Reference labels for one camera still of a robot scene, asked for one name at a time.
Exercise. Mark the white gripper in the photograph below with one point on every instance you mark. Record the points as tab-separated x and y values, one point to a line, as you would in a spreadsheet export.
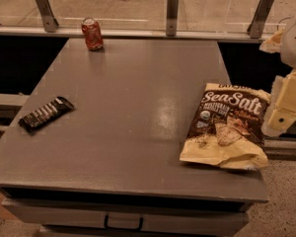
295	44

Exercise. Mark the brown sea salt chip bag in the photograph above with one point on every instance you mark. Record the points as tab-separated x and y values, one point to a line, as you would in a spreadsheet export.
226	128

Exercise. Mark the red coke can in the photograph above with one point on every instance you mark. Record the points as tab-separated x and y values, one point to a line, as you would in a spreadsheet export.
92	34

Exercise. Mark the black snack bar wrapper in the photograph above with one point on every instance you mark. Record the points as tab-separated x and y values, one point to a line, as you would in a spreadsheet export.
46	114

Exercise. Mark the grey table drawer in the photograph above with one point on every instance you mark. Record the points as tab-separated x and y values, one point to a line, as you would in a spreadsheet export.
79	219

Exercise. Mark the right metal railing bracket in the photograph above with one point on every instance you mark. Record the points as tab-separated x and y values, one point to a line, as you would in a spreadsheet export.
255	29

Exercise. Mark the metal railing bracket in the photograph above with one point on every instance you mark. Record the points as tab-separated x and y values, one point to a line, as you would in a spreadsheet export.
255	29
49	22
172	17

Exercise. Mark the middle metal railing bracket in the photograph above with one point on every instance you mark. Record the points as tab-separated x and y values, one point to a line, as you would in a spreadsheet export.
172	17

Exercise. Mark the black drawer handle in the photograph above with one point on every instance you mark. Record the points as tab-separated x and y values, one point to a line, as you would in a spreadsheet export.
123	222

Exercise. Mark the left metal railing bracket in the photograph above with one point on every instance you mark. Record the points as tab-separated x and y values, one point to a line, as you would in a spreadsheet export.
49	22

